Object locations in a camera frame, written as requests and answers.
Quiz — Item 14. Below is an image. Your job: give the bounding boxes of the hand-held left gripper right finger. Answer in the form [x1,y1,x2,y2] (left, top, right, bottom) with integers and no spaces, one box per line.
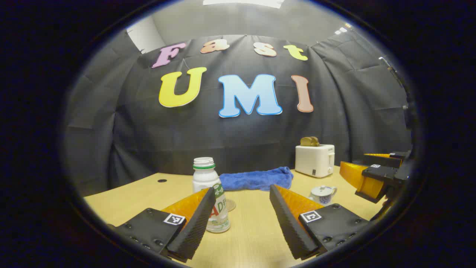
[269,184,370,260]

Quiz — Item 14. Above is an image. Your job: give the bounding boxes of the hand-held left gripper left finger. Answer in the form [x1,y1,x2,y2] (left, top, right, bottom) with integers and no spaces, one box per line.
[107,187,217,261]

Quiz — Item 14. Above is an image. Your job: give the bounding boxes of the white blue-patterned teacup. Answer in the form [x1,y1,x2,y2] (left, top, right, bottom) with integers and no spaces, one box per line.
[309,187,338,206]

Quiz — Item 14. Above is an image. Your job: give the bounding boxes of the white plastic water bottle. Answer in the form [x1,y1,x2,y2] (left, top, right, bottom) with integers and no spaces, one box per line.
[192,157,231,234]

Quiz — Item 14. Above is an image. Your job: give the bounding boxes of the blue towel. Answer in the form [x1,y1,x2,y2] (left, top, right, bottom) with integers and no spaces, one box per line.
[219,166,294,192]

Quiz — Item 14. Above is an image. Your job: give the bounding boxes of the white toaster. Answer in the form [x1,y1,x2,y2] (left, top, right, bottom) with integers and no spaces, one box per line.
[295,144,335,178]

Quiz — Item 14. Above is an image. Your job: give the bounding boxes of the black backdrop cloth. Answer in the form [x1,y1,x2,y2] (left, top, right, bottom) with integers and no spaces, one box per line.
[63,30,413,196]

